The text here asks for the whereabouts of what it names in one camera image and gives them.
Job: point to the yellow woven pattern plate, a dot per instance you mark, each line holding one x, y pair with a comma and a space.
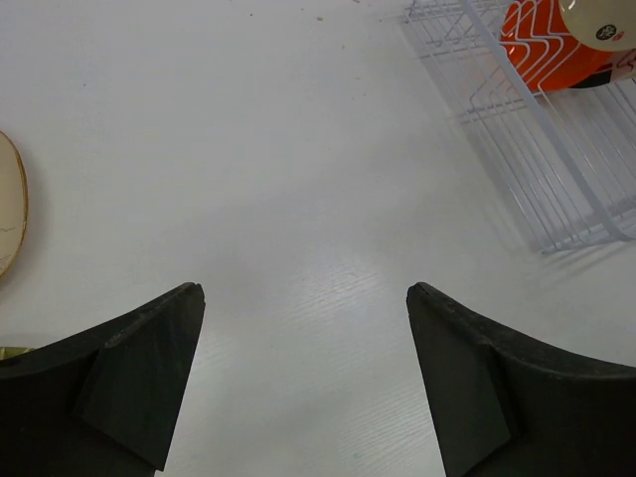
7, 353

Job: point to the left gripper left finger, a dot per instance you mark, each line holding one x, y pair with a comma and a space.
104, 401

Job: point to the green rimmed white plate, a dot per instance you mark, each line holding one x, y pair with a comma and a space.
620, 66

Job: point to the white wire dish rack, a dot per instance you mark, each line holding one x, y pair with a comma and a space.
566, 158

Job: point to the beige bird pattern plate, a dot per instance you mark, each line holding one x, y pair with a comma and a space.
14, 203

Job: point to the small cream plate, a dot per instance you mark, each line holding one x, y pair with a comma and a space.
604, 25

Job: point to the orange plate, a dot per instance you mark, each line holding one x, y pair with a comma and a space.
542, 50

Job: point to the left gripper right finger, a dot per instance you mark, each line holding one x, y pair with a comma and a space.
505, 404

